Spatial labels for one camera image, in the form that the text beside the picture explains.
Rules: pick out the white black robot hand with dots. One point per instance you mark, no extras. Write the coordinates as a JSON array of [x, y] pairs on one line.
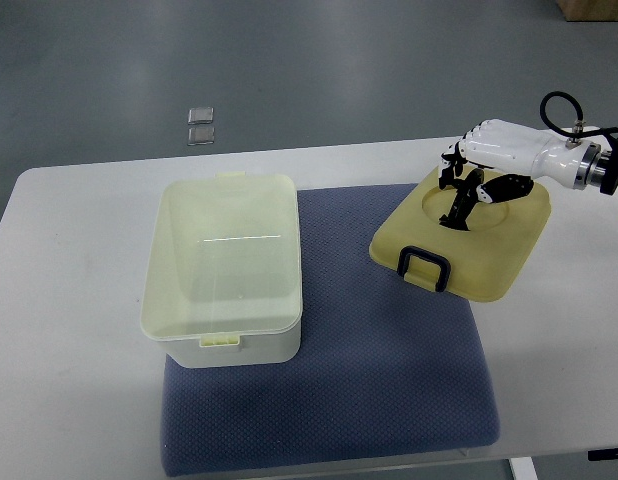
[[522, 154]]

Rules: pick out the yellow box lid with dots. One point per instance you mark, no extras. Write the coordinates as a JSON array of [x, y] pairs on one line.
[[479, 264]]

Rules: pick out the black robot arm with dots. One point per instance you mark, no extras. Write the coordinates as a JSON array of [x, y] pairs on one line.
[[611, 160]]

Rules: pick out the cardboard box corner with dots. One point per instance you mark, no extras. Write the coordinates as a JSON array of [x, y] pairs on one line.
[[589, 10]]

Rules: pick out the white storage box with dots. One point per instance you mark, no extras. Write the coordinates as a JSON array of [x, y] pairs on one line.
[[224, 281]]

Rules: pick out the blue mesh cushion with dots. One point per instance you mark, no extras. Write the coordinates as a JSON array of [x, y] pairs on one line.
[[384, 368]]

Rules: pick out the upper clear floor plate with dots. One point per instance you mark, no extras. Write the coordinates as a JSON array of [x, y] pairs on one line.
[[200, 115]]

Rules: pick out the black table bracket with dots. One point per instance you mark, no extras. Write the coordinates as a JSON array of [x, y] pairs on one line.
[[603, 455]]

